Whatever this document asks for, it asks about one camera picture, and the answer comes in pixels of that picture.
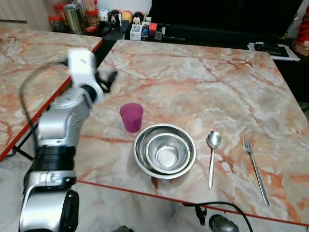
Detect small stainless steel bowl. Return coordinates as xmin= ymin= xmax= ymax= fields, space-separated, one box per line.
xmin=145 ymin=131 xmax=190 ymax=174

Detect light wooden cabinet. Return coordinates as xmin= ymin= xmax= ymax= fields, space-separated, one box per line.
xmin=0 ymin=0 xmax=52 ymax=32

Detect red lidded jar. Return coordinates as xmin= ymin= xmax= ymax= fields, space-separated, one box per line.
xmin=50 ymin=4 xmax=68 ymax=32

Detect stainless steel tumbler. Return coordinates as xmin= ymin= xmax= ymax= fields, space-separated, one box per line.
xmin=64 ymin=4 xmax=85 ymax=34

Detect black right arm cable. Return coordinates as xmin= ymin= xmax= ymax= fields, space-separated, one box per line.
xmin=183 ymin=201 xmax=254 ymax=232

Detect purple plastic cup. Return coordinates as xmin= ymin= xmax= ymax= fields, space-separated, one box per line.
xmin=119 ymin=102 xmax=144 ymax=133

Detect black metal table legs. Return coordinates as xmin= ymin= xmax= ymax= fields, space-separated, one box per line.
xmin=2 ymin=144 xmax=35 ymax=160

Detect flat white black tray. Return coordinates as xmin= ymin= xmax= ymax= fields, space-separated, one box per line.
xmin=248 ymin=42 xmax=301 ymax=61

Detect stainless steel fork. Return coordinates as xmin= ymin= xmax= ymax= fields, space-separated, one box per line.
xmin=242 ymin=139 xmax=270 ymax=207

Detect black and white figurine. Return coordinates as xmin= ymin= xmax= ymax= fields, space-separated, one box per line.
xmin=132 ymin=12 xmax=144 ymax=26

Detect small white box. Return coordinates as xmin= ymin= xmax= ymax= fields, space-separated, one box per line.
xmin=129 ymin=24 xmax=144 ymax=41

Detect red ceramic figurine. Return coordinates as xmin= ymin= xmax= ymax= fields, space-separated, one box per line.
xmin=292 ymin=7 xmax=309 ymax=57

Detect stainless steel spoon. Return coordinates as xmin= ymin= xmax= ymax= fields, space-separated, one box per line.
xmin=207 ymin=130 xmax=222 ymax=190

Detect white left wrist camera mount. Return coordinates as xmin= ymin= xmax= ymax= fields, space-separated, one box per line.
xmin=68 ymin=48 xmax=98 ymax=88

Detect orange round figurine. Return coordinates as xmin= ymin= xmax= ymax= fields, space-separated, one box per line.
xmin=121 ymin=10 xmax=133 ymax=22

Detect black television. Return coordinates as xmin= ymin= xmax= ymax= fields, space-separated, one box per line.
xmin=150 ymin=0 xmax=305 ymax=37

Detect large stainless steel bowl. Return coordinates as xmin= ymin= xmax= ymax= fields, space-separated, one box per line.
xmin=133 ymin=124 xmax=197 ymax=180

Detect slim red jar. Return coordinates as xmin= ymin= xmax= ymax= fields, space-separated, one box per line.
xmin=86 ymin=0 xmax=100 ymax=30

